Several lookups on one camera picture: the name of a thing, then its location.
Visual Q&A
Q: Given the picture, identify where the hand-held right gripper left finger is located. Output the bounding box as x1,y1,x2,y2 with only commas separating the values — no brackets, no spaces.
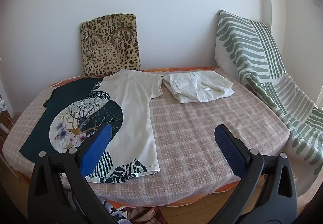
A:
27,124,120,224

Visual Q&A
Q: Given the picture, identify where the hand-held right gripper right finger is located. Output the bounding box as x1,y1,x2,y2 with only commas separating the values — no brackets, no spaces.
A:
214,124,297,224

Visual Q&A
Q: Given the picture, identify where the teal and white printed t-shirt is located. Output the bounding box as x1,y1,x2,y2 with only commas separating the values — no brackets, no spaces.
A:
20,69,164,184

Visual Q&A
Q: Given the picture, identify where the pink plaid blanket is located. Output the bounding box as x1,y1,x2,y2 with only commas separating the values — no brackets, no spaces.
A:
2,68,290,208

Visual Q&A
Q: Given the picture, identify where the folded white garment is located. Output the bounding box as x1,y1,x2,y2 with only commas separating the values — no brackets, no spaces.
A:
162,71,235,103

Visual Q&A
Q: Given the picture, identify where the dark and white patterned cloth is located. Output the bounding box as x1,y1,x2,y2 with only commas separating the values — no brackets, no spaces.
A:
100,197,129,224

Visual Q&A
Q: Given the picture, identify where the red plaid cloth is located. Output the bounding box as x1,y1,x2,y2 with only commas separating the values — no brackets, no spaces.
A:
127,207,164,224

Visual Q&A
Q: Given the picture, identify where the orange floral sheet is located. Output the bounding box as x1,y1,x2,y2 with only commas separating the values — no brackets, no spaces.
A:
45,66,243,208

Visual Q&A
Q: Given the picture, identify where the leopard print cushion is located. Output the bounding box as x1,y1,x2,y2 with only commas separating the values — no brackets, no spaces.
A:
80,14,141,77

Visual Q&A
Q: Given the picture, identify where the green striped white blanket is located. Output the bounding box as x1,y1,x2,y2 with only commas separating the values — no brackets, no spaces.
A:
214,10,323,197

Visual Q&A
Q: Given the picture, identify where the wooden bed frame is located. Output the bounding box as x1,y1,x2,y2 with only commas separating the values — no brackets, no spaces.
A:
159,184,255,224

